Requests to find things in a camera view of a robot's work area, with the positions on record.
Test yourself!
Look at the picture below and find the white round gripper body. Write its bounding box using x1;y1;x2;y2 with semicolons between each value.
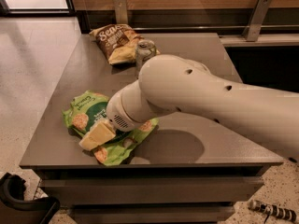
107;87;147;132

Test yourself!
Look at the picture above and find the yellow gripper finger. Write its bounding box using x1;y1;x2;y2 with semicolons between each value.
79;119;116;151

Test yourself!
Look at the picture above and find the green rice chip bag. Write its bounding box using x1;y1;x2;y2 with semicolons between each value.
63;91;158;166

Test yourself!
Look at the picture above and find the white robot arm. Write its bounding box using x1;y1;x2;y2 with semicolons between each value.
80;54;299;160

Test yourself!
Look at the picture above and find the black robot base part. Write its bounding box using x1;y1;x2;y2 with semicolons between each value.
0;173;60;224

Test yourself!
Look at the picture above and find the brown and yellow chip bag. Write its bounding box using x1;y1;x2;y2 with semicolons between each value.
89;23;162;66

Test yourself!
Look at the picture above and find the silver soda can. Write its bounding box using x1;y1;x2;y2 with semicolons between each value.
135;39;157;77

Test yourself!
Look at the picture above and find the grey drawer cabinet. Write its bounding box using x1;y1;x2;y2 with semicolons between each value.
20;35;283;224

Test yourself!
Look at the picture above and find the black and white striped tool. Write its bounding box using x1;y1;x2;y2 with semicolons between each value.
248;200;299;224

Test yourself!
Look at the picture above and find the left metal bracket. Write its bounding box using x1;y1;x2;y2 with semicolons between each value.
113;0;128;24

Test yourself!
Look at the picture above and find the metal bracket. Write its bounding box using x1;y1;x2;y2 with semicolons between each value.
113;0;128;24
242;0;272;42

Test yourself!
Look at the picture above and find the right metal bracket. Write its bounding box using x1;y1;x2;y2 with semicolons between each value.
242;0;272;42

